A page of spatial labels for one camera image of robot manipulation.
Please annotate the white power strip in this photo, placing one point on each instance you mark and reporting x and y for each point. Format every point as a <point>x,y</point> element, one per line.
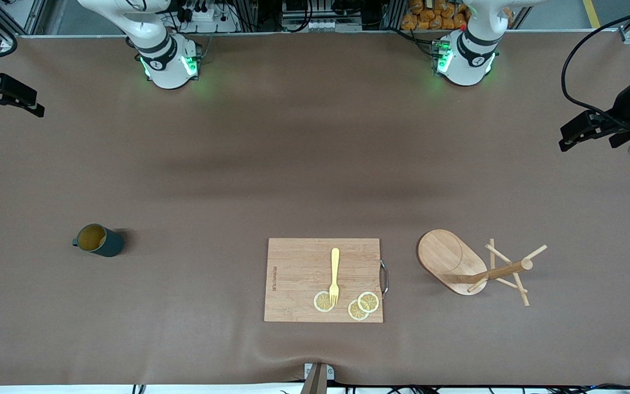
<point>205,19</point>

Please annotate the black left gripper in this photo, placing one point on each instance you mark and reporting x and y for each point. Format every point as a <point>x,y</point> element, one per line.
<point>623,107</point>

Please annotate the dark green cup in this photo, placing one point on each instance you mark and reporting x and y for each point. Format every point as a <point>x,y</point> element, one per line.
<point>108,245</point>

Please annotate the bamboo cutting board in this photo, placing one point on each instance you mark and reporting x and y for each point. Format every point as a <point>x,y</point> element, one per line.
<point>298,273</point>

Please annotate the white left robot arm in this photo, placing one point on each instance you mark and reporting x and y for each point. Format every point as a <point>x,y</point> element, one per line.
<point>468,60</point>

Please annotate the brown table cover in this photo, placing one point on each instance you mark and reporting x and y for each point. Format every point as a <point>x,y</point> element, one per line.
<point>184,191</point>

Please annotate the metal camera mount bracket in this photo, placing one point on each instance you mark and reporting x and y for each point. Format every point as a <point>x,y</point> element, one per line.
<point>318,380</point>

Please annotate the lemon slice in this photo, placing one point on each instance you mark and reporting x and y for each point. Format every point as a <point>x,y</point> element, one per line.
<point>356,312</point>
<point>368,301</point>
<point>321,303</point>

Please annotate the orange snack bag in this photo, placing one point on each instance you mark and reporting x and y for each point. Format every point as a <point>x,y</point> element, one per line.
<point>430,16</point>

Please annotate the yellow plastic fork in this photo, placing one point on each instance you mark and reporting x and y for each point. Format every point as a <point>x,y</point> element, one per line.
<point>335,268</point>

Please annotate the wooden mug rack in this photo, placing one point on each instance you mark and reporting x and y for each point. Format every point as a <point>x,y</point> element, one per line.
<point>446,257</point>

